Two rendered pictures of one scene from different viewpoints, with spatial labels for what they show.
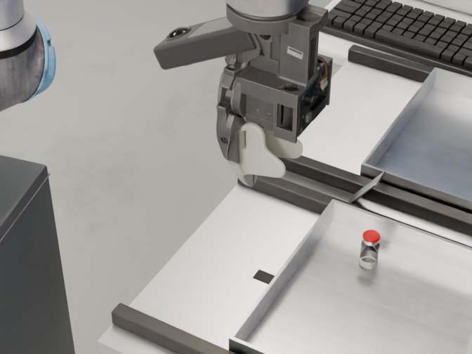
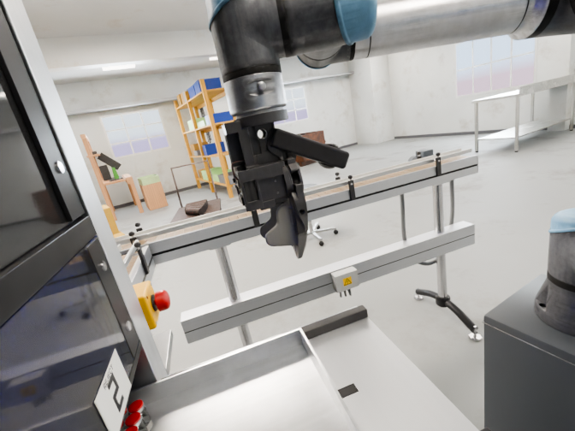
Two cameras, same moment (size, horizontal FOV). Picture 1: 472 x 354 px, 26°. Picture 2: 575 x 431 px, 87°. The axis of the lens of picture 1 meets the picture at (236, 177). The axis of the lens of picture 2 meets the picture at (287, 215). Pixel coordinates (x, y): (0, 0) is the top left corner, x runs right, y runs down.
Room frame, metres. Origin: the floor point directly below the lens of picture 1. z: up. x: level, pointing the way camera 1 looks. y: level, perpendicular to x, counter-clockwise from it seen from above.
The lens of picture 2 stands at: (1.09, -0.31, 1.28)
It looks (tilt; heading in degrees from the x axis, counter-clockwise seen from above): 17 degrees down; 137
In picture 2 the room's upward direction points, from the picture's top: 12 degrees counter-clockwise
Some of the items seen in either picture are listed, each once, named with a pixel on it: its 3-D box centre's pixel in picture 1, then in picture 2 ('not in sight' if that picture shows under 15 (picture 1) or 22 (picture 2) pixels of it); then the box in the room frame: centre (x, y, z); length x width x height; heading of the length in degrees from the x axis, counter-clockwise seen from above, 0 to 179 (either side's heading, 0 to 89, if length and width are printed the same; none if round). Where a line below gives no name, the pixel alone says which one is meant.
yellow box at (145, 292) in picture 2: not in sight; (135, 308); (0.48, -0.18, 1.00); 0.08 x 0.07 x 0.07; 60
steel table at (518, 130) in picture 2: not in sight; (525, 113); (0.15, 7.39, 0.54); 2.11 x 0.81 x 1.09; 72
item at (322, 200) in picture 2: not in sight; (300, 202); (0.16, 0.67, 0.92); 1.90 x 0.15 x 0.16; 60
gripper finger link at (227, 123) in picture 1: (236, 119); not in sight; (0.77, 0.00, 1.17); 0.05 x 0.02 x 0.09; 150
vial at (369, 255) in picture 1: (369, 250); not in sight; (0.88, -0.16, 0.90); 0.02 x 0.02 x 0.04
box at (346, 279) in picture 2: not in sight; (345, 279); (0.28, 0.75, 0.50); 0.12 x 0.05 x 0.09; 60
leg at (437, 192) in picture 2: not in sight; (440, 246); (0.53, 1.32, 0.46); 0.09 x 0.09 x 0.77; 60
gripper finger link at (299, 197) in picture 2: not in sight; (294, 202); (0.81, -0.02, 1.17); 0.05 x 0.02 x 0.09; 150
